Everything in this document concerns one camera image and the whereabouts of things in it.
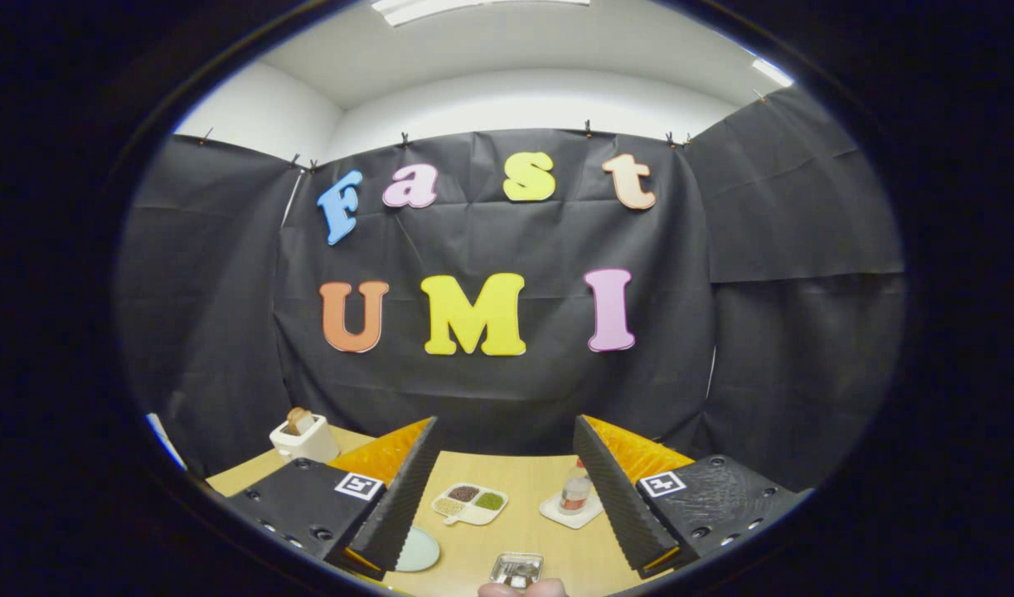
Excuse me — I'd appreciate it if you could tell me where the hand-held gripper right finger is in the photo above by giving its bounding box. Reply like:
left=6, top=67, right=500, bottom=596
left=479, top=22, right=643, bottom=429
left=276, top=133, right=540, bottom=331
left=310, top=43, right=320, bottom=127
left=572, top=415, right=806, bottom=581

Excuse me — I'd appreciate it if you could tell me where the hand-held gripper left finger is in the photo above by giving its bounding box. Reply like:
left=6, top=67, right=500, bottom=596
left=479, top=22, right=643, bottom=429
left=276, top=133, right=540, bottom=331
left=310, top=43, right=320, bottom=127
left=222, top=416, right=441, bottom=581

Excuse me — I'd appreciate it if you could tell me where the light green plate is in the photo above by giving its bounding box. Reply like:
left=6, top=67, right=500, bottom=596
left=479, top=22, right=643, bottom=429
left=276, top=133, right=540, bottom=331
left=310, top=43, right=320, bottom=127
left=395, top=526, right=442, bottom=574

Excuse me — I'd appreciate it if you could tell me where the clear plastic bottle red cap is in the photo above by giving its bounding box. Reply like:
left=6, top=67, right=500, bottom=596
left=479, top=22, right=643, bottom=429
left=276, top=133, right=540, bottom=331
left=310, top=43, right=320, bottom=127
left=558, top=458, right=594, bottom=516

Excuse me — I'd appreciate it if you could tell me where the white square coaster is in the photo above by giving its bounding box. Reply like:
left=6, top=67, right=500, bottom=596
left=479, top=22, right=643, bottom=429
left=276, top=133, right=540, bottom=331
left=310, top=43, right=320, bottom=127
left=539, top=493, right=604, bottom=531

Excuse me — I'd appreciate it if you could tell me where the white divided dish with beans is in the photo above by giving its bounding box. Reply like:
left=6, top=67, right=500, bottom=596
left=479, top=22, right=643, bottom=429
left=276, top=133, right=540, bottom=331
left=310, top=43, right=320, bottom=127
left=430, top=483, right=509, bottom=527

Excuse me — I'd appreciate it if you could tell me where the white toaster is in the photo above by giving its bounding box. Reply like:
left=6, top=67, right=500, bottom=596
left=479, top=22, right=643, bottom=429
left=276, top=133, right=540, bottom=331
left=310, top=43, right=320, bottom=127
left=269, top=415, right=341, bottom=464

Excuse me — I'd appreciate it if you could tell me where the metal drain basket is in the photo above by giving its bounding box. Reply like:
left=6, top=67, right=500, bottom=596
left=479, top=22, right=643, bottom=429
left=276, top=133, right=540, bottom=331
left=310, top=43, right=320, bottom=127
left=488, top=552, right=545, bottom=591

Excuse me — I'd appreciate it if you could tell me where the small ceiling light panel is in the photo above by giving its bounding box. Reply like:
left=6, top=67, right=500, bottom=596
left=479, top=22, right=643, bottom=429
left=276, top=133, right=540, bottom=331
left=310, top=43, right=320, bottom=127
left=751, top=56, right=796, bottom=88

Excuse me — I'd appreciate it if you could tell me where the long ceiling light panel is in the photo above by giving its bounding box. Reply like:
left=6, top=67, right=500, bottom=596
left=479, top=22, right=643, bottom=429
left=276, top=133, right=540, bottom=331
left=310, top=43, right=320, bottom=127
left=371, top=0, right=592, bottom=27

